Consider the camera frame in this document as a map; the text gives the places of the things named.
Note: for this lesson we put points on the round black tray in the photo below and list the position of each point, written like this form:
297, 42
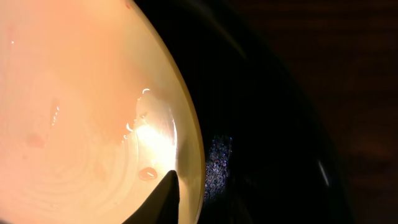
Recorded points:
268, 158

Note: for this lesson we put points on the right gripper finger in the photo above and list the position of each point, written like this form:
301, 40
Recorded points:
161, 206

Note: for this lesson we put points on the yellow plate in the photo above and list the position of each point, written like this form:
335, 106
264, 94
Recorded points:
94, 113

